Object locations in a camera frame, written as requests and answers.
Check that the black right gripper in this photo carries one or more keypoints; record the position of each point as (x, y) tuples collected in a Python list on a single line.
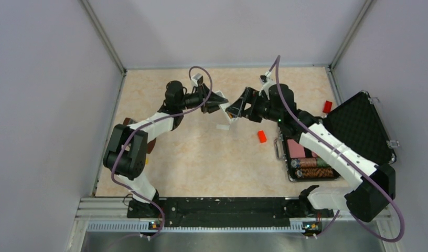
[(250, 96)]

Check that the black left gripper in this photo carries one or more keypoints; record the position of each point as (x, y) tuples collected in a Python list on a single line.
[(212, 104)]

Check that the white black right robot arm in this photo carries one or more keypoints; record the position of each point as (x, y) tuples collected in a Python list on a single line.
[(371, 186)]

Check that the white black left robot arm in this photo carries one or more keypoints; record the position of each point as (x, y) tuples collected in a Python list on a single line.
[(129, 145)]

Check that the orange rectangular block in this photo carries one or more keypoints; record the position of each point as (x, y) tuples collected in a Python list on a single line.
[(262, 136)]

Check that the white battery cover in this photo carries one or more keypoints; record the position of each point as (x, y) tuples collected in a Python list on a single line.
[(223, 127)]

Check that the pink card box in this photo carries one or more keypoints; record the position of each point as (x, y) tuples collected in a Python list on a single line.
[(295, 150)]

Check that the brown round object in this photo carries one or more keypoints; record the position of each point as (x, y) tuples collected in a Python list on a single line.
[(151, 144)]

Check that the red toy brick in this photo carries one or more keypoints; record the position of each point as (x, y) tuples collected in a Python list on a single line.
[(328, 106)]

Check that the black poker chip case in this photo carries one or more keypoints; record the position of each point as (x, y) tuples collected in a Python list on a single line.
[(357, 124)]

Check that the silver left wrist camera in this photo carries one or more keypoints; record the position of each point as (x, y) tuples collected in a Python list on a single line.
[(197, 80)]

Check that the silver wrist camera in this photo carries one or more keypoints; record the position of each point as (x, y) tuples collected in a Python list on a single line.
[(197, 80), (266, 81)]

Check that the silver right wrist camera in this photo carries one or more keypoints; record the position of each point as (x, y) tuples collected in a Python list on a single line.
[(266, 81)]

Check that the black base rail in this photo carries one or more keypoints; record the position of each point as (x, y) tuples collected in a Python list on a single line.
[(226, 212)]

